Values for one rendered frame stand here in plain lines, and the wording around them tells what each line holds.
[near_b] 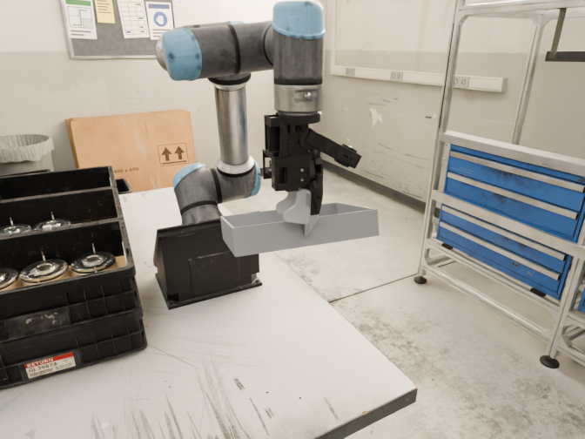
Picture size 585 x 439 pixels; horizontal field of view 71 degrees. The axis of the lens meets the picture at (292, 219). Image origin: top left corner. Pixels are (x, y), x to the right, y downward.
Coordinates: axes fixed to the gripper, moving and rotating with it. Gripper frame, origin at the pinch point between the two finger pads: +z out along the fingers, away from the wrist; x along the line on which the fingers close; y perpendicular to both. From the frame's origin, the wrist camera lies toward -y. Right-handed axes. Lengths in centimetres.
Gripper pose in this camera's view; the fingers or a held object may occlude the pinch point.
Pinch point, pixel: (308, 226)
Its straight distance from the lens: 73.1
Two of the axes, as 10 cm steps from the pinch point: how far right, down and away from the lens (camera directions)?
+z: 0.0, 9.2, 3.9
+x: 3.4, 3.7, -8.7
